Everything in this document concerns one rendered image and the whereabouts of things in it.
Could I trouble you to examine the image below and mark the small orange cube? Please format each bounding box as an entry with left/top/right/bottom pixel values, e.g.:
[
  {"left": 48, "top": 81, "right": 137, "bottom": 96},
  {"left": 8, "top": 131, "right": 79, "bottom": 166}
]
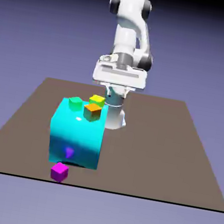
[{"left": 81, "top": 101, "right": 104, "bottom": 125}]

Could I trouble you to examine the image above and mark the small magenta cube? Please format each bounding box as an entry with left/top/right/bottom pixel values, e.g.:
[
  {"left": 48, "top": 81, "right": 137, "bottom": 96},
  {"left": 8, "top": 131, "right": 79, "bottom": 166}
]
[{"left": 48, "top": 161, "right": 71, "bottom": 185}]

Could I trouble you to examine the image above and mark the small yellow cube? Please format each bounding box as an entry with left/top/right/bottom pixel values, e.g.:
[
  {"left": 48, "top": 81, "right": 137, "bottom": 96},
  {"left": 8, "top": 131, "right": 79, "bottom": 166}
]
[{"left": 87, "top": 93, "right": 107, "bottom": 108}]

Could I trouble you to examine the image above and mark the small green cube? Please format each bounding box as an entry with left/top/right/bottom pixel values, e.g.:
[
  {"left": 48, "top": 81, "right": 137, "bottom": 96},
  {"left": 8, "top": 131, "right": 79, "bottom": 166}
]
[{"left": 66, "top": 95, "right": 84, "bottom": 113}]

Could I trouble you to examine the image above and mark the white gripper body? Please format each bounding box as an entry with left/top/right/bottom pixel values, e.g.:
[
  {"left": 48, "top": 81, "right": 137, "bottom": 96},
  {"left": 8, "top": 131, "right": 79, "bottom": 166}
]
[{"left": 91, "top": 58, "right": 149, "bottom": 94}]

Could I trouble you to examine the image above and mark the large cyan box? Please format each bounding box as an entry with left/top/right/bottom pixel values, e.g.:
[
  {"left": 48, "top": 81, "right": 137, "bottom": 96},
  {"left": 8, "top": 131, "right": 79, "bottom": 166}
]
[{"left": 43, "top": 95, "right": 110, "bottom": 171}]

